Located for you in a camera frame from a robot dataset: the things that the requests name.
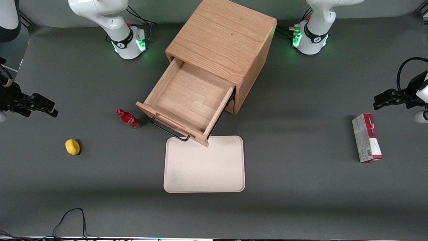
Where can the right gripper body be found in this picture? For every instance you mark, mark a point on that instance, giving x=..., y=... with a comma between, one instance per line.
x=11, y=97

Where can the yellow lemon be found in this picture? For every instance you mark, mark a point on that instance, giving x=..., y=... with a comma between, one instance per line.
x=72, y=147

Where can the black frame strut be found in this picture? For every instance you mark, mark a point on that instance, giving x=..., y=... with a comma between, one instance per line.
x=26, y=19

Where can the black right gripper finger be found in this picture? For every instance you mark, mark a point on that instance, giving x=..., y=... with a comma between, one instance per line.
x=43, y=101
x=47, y=111

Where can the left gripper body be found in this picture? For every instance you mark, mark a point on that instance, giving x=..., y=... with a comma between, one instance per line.
x=411, y=91

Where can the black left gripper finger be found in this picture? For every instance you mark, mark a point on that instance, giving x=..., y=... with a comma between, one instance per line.
x=388, y=95
x=386, y=104

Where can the beige plastic tray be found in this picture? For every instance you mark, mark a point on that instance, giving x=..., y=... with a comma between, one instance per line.
x=204, y=167

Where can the red cola bottle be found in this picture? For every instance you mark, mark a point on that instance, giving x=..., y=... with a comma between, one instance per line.
x=128, y=119

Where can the wooden drawer cabinet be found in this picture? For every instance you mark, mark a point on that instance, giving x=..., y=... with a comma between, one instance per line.
x=220, y=36

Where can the grey and red carton box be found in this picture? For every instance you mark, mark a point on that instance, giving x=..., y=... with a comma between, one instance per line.
x=366, y=140

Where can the grey table mat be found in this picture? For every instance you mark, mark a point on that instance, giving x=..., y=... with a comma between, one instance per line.
x=301, y=83

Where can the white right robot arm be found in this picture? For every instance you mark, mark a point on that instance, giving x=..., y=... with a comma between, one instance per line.
x=113, y=23

